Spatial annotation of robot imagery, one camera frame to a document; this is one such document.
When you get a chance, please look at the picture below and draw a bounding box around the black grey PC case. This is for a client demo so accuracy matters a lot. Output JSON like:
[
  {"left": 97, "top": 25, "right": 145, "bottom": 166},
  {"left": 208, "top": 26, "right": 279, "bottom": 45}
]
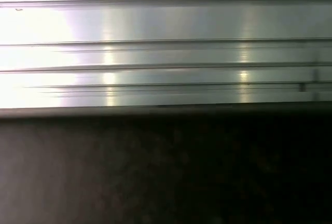
[{"left": 0, "top": 104, "right": 332, "bottom": 224}]

